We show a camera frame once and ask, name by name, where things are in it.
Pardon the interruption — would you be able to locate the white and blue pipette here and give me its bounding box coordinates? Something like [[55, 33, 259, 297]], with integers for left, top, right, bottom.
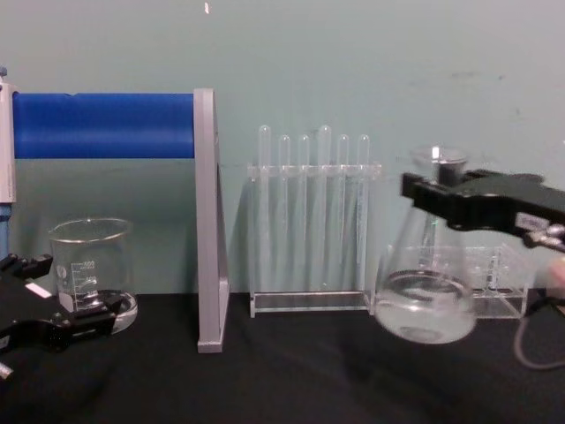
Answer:
[[0, 65, 19, 262]]

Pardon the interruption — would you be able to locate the black table cloth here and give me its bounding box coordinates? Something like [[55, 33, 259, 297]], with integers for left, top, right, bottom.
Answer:
[[0, 286, 565, 424]]

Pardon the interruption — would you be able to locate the clear acrylic box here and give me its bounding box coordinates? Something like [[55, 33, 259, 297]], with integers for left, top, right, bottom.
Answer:
[[410, 244, 531, 320]]

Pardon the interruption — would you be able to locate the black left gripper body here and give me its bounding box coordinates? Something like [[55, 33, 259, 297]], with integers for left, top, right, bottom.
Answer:
[[0, 269, 62, 337]]

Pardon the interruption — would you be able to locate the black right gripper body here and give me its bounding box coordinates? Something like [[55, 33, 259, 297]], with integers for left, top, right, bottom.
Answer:
[[515, 182, 565, 256]]

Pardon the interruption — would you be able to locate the clear glass beaker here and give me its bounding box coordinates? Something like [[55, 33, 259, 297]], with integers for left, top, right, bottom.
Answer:
[[47, 216, 139, 336]]

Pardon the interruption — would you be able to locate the thin grey cable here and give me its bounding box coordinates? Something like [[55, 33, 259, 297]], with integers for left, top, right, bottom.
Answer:
[[513, 292, 565, 368]]

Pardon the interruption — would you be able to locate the grey stand frame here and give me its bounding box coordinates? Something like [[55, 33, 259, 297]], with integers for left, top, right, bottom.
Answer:
[[192, 87, 231, 355]]

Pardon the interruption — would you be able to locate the clear test tube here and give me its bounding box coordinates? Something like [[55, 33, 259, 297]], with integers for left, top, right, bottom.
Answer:
[[258, 125, 271, 291], [277, 133, 291, 291], [318, 125, 332, 291]]

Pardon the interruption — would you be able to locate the blue foam roll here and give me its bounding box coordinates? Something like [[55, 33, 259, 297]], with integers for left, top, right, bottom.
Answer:
[[11, 91, 196, 160]]

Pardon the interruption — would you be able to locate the clear acrylic test tube rack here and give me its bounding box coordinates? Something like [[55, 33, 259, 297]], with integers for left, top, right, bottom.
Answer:
[[246, 163, 383, 320]]

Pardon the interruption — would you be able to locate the glass conical flask with water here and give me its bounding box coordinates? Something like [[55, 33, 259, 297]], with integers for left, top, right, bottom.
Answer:
[[373, 145, 479, 346]]

